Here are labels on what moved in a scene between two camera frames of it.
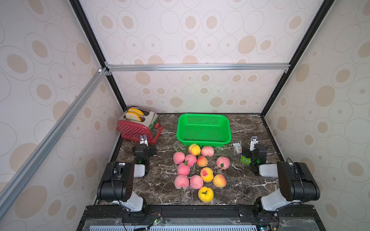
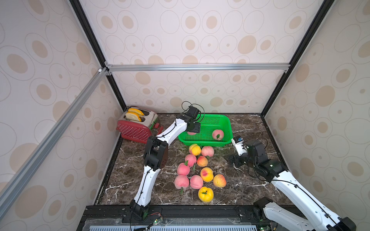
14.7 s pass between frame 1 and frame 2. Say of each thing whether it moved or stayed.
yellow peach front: stayed
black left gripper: moved
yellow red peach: stayed
